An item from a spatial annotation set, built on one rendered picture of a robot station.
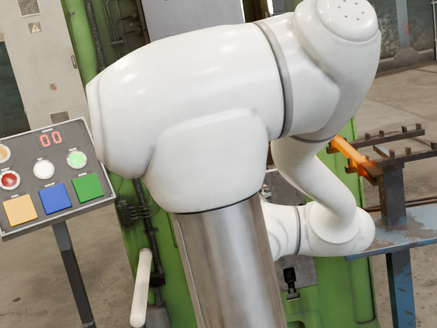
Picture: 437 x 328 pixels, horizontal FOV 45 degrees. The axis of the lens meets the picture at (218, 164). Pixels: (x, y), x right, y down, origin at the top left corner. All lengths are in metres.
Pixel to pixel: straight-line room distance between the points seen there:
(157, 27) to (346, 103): 1.15
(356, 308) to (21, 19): 5.72
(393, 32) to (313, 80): 7.98
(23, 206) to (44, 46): 5.53
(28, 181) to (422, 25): 7.63
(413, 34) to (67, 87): 5.08
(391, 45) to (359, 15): 7.96
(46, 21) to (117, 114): 6.53
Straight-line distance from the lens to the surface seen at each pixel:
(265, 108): 0.53
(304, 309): 1.97
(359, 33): 0.54
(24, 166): 1.65
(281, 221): 1.07
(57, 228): 1.76
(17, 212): 1.60
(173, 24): 1.68
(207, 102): 0.51
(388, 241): 1.65
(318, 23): 0.54
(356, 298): 2.25
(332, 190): 0.90
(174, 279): 2.07
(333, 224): 1.04
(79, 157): 1.66
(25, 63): 7.11
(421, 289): 2.75
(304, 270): 1.89
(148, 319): 2.10
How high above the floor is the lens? 1.46
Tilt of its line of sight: 17 degrees down
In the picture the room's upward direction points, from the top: 11 degrees counter-clockwise
